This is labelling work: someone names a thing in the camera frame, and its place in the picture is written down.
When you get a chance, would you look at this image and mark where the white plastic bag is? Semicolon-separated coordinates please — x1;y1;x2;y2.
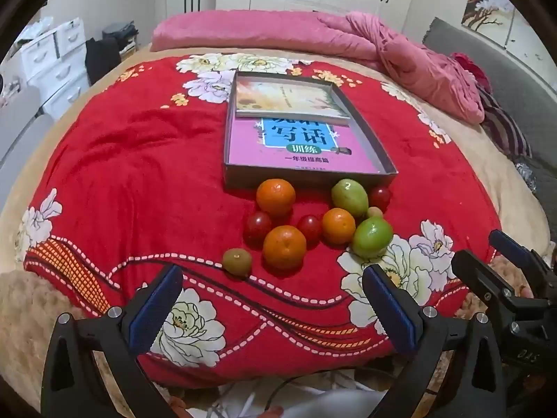
19;16;59;43

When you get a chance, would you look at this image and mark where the orange mandarin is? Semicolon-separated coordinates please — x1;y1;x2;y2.
256;178;297;217
262;225;307;271
322;208;356;245

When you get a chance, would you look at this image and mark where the pink duvet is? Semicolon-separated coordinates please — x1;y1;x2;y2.
150;9;486;125

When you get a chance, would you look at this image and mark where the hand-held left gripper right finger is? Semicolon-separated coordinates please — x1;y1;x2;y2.
361;263;508;418

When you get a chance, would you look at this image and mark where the light grey table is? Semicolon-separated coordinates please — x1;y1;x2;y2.
0;83;53;162

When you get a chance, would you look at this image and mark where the white paper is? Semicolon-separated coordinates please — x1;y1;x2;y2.
209;383;392;418

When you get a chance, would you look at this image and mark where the floral wall painting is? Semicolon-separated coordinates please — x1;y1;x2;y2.
461;0;516;48

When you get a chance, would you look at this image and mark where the pink and blue workbook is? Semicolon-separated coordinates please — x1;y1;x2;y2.
228;117;386;171

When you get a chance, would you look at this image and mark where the crumpled red cloth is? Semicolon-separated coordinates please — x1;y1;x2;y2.
450;52;492;92

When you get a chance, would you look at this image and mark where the stack of dark clothes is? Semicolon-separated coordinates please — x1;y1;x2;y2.
102;21;139;59

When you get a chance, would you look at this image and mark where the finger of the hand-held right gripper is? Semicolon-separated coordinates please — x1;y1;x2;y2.
452;249;530;315
488;229;556;297

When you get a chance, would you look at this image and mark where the black bag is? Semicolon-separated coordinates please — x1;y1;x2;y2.
85;37;123;85

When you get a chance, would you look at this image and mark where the purple striped cloth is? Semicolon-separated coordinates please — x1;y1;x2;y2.
479;89;534;157

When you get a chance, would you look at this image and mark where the red floral blanket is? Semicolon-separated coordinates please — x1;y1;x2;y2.
15;52;505;393

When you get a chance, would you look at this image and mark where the green jujube fruit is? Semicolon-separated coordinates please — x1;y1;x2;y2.
352;217;394;258
331;178;370;218

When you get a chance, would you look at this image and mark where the white drawer cabinet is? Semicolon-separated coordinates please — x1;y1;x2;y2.
17;17;92;120

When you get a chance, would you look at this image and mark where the small brownish round fruit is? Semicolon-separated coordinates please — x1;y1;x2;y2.
222;248;253;277

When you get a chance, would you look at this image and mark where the grey cardboard box tray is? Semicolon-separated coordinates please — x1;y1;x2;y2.
222;71;399;192

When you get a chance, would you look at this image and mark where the red cherry tomato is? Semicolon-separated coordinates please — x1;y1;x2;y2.
297;215;323;242
369;186;391;210
244;211;274;245

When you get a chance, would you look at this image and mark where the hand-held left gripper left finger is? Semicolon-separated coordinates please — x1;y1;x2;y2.
41;263;186;418

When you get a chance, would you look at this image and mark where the grey padded headboard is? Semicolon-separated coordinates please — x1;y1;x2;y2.
422;17;557;210

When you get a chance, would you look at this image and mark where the yellow sunflower cover book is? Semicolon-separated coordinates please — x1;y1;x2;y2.
235;75;352;126

